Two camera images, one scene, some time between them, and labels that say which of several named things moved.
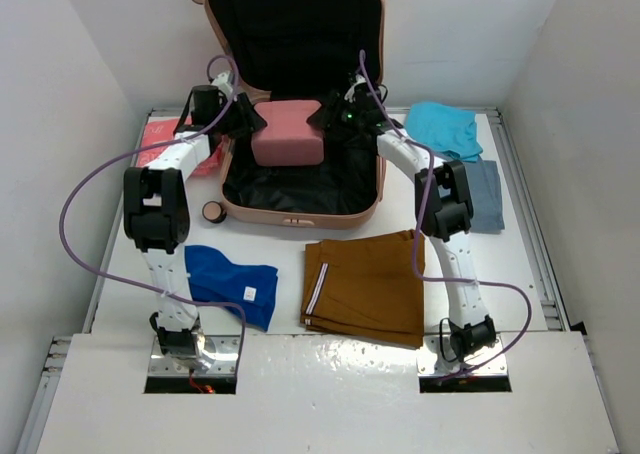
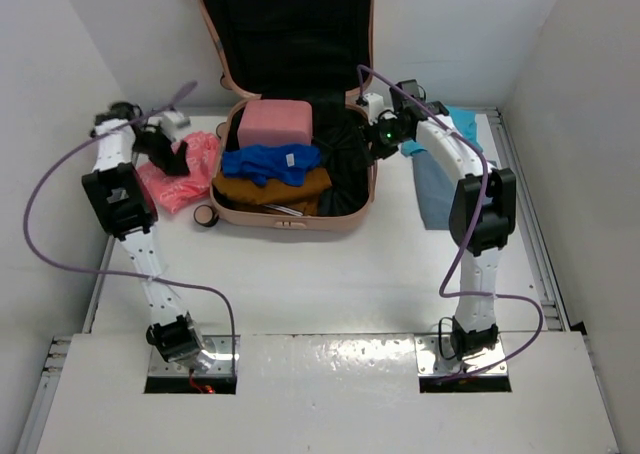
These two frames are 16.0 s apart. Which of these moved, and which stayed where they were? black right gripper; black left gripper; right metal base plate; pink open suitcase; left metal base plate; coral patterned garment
Moved: coral patterned garment; black right gripper; black left gripper
Stayed: pink open suitcase; left metal base plate; right metal base plate
